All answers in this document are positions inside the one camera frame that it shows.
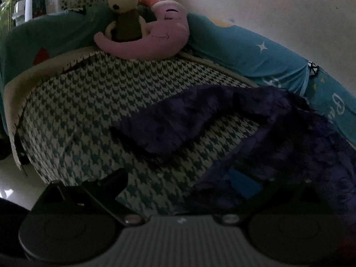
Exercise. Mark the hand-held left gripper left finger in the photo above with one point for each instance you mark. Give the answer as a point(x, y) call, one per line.
point(116, 182)

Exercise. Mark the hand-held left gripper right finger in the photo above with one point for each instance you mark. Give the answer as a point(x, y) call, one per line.
point(244, 186)

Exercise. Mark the purple floral garment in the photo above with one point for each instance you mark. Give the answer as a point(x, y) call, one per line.
point(180, 116)

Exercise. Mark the houndstooth bed mat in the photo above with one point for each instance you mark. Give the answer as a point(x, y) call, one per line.
point(83, 103)

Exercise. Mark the teal script print bumper cushion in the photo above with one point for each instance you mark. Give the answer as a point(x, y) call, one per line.
point(328, 94)

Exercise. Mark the black and white cushion tie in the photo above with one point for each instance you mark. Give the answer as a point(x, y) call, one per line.
point(312, 68)

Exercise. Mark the pink moon plush pillow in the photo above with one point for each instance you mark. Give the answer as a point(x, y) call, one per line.
point(167, 30)

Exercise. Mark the green potted plant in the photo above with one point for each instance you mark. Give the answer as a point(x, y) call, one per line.
point(5, 14)

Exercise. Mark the white pole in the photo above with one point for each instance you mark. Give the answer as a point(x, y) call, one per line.
point(30, 0)

